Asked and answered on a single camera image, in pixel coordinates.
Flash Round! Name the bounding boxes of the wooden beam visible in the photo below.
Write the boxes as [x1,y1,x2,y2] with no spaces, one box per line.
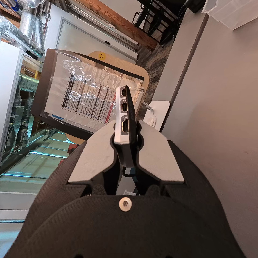
[75,0,158,51]

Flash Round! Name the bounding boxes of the black box device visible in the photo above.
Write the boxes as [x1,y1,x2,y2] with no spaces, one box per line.
[184,0,206,14]

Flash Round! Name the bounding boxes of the dark brown panel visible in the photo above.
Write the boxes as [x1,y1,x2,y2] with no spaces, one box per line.
[30,48,97,135]

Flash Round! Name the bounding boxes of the silver ventilation ducts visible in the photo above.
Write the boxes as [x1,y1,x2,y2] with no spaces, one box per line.
[0,0,46,58]

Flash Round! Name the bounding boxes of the white sign stand base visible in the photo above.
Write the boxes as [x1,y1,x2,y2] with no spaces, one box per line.
[141,100,170,132]

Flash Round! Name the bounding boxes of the glass partition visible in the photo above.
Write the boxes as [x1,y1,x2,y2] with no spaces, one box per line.
[0,54,81,178]

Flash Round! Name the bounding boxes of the silver and black HDMI switch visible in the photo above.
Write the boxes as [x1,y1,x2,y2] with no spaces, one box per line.
[114,85,141,168]

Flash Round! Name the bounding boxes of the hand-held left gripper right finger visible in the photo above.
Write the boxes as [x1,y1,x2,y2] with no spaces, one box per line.
[136,121,185,184]

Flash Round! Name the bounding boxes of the black metal rack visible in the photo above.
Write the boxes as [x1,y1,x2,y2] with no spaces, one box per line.
[133,0,180,48]

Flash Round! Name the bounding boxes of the thin black cable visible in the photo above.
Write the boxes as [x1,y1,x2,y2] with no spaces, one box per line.
[122,167,139,196]

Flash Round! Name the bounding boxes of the clear plastic bin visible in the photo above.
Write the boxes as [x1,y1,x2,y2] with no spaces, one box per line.
[202,0,258,31]

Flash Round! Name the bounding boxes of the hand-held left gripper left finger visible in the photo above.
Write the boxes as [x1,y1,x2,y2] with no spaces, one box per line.
[68,121,118,184]

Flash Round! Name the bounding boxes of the light wooden rounded board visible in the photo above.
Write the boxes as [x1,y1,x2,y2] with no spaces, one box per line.
[64,51,150,145]

